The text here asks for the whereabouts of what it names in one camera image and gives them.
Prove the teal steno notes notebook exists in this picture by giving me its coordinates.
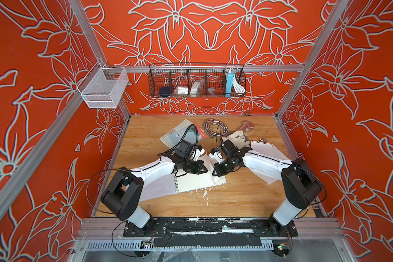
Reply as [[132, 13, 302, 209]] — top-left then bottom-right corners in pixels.
[[168, 124, 205, 145]]

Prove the white sticker picture notebook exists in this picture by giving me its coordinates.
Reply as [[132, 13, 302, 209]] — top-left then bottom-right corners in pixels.
[[139, 155, 227, 202]]

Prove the torn white notebook page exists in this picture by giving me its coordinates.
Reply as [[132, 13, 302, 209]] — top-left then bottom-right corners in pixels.
[[247, 157, 289, 184]]

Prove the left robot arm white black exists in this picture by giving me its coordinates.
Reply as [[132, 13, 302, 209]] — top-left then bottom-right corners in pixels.
[[100, 123, 208, 233]]

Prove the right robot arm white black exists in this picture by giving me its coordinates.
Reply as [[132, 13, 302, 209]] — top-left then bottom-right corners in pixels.
[[212, 140, 325, 236]]

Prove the beige work glove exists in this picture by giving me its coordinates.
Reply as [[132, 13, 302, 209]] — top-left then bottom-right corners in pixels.
[[222, 130, 251, 149]]

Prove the white small box in basket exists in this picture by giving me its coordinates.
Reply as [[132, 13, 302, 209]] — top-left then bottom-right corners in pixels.
[[173, 86, 189, 97]]

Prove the dark round object in basket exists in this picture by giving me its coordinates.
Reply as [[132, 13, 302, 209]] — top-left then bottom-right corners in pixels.
[[158, 86, 172, 98]]

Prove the clear plastic bag in basket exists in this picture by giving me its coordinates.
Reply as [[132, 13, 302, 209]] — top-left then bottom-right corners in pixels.
[[190, 80, 204, 98]]

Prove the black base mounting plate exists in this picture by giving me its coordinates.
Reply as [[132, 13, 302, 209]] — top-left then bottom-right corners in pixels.
[[123, 217, 298, 250]]

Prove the light blue box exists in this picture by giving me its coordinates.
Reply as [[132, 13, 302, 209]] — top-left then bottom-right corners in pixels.
[[225, 68, 234, 97]]

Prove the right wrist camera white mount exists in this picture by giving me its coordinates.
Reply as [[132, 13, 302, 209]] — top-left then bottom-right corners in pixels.
[[209, 148, 224, 165]]

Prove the small coiled metal hose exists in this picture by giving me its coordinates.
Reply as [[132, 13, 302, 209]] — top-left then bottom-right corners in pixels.
[[203, 119, 229, 138]]

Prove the white cable in basket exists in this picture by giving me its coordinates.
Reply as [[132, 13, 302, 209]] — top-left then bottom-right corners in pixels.
[[231, 72, 246, 95]]

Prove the black wire wall basket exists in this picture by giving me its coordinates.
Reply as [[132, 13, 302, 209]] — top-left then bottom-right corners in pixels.
[[148, 63, 246, 98]]

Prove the white wire basket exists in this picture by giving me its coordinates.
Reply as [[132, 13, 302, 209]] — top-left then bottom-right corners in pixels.
[[80, 68, 129, 109]]

